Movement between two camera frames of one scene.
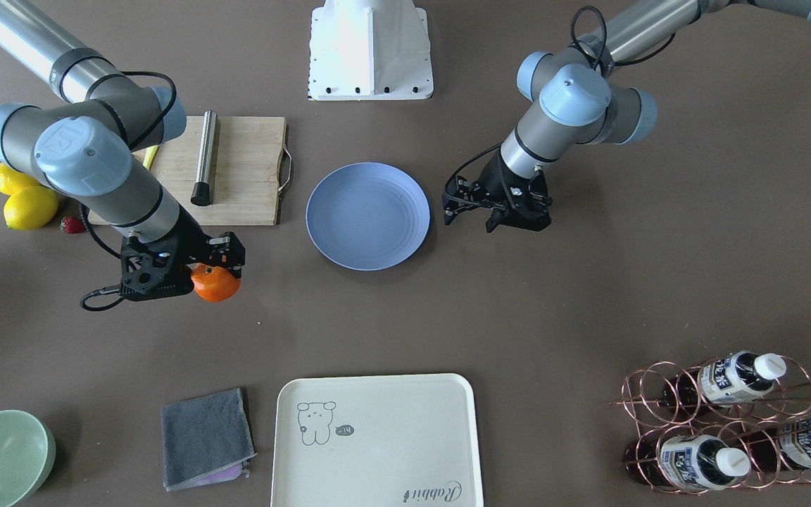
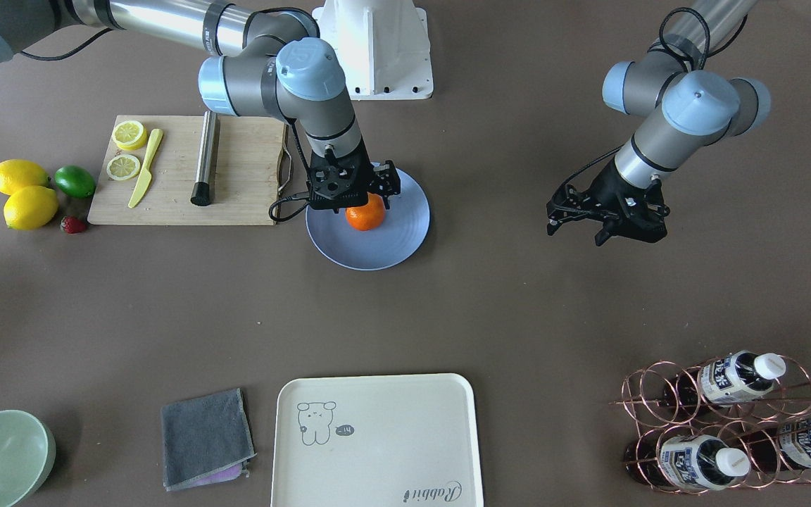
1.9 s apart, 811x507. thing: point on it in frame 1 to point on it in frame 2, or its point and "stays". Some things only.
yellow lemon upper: [5, 179] stays
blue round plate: [367, 216] stays
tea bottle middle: [693, 461] stays
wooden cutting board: [248, 177] stays
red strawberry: [72, 224] stays
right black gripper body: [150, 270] to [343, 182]
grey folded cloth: [206, 439] stays
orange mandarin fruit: [214, 284] to [369, 216]
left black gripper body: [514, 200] to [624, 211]
